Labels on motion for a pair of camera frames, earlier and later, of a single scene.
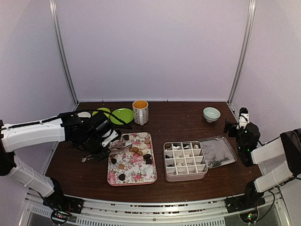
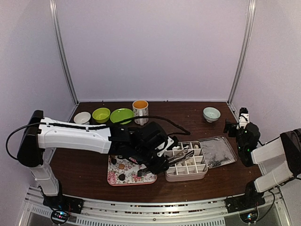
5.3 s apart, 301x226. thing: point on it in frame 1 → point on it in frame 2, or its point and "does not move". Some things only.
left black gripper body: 98,156 → 155,168
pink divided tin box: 184,161 does not move
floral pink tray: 135,166 does not move
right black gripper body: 231,133 does not move
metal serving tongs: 112,149 → 178,156
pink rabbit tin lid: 217,151 does not move
